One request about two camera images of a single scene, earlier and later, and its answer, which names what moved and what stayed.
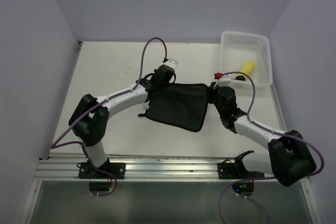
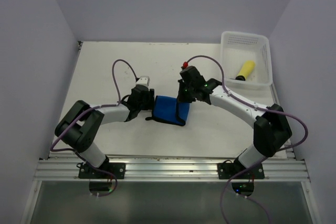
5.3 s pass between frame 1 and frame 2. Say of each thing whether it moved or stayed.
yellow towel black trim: stayed
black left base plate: stayed
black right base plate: stayed
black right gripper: moved
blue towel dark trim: moved
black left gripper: moved
